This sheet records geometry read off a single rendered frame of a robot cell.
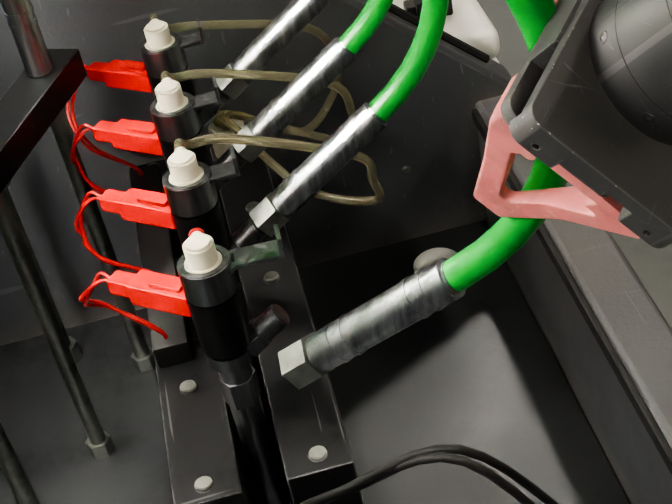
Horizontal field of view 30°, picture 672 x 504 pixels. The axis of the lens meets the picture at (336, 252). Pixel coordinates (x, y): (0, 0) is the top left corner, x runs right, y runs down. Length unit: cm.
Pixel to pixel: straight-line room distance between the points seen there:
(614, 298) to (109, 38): 40
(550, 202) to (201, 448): 32
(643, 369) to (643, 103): 38
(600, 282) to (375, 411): 20
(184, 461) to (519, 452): 27
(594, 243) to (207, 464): 30
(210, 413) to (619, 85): 40
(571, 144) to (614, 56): 3
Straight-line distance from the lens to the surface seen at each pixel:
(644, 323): 79
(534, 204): 46
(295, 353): 55
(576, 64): 40
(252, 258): 64
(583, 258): 84
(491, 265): 50
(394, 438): 90
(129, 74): 87
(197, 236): 64
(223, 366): 67
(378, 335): 53
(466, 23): 104
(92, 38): 92
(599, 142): 39
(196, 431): 72
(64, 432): 98
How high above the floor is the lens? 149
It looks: 39 degrees down
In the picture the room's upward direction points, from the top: 12 degrees counter-clockwise
